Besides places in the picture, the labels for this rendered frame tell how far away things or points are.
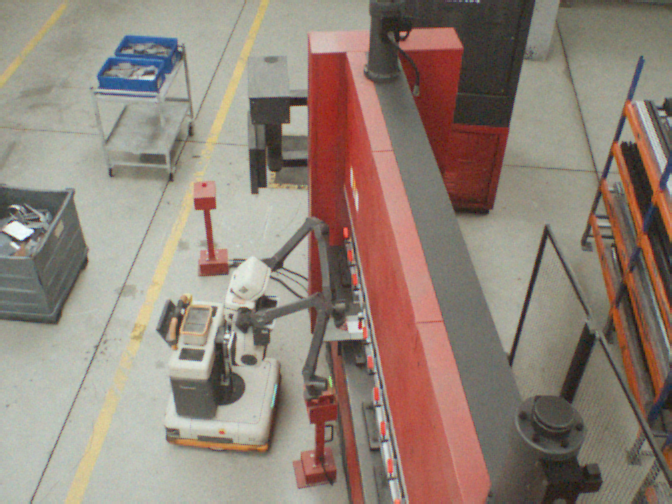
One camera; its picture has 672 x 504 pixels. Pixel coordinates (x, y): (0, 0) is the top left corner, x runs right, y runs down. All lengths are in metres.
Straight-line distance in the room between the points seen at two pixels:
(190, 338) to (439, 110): 1.99
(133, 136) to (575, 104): 4.64
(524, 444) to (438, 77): 2.89
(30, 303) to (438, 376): 3.94
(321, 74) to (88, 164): 3.73
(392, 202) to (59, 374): 3.26
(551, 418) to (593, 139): 6.44
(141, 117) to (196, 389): 3.55
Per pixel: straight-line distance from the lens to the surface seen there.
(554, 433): 1.98
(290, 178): 7.17
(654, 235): 5.36
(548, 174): 7.60
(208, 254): 6.19
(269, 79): 4.78
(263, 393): 5.07
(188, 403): 4.85
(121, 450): 5.29
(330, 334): 4.42
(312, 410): 4.35
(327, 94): 4.45
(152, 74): 6.98
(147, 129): 7.41
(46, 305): 5.94
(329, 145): 4.64
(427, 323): 2.75
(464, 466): 2.41
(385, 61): 4.02
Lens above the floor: 4.30
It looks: 42 degrees down
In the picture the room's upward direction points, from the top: 2 degrees clockwise
